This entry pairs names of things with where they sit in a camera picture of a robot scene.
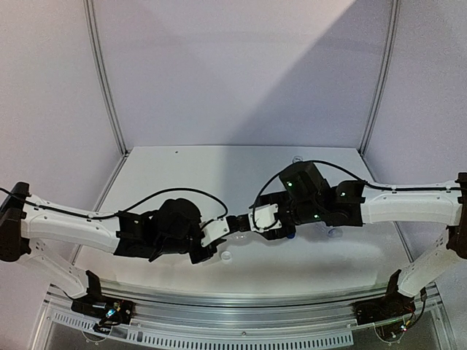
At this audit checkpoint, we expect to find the clear white bottle cap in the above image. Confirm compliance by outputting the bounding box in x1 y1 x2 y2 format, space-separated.
220 251 232 262

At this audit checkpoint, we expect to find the left aluminium corner post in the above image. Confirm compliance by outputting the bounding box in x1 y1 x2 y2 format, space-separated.
83 0 129 157

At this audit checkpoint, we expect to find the crushed clear plastic bottle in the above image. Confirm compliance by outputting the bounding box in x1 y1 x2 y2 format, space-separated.
315 222 344 239

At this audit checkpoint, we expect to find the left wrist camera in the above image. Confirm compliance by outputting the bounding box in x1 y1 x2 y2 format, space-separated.
201 216 238 247

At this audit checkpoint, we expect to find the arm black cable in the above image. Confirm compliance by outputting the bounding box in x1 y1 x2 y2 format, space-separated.
247 160 460 211
0 187 229 222

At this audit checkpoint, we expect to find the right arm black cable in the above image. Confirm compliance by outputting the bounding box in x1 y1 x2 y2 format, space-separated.
247 160 460 211

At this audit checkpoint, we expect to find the perforated clear acrylic plate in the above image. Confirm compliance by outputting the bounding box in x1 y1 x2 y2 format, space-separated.
30 296 457 349

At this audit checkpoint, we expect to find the aluminium corner post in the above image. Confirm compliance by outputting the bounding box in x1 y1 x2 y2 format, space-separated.
83 0 129 157
358 1 401 158

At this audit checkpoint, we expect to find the aluminium front rail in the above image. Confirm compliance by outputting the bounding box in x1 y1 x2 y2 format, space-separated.
102 281 385 329

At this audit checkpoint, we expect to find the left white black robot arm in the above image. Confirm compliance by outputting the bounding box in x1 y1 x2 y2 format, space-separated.
1 182 230 316

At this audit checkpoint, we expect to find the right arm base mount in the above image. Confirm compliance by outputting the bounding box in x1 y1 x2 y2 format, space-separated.
352 270 428 329

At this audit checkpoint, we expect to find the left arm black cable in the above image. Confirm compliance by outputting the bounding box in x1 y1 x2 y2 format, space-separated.
0 187 229 222

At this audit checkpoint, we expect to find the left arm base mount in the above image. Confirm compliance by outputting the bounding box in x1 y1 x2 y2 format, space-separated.
71 271 135 333

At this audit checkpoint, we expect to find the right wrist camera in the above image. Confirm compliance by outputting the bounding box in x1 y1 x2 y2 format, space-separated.
236 204 282 233

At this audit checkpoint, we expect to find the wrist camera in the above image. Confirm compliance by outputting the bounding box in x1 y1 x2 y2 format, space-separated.
201 216 238 247
236 204 282 233

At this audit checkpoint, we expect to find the right aluminium corner post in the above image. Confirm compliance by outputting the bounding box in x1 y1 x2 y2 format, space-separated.
358 1 401 158

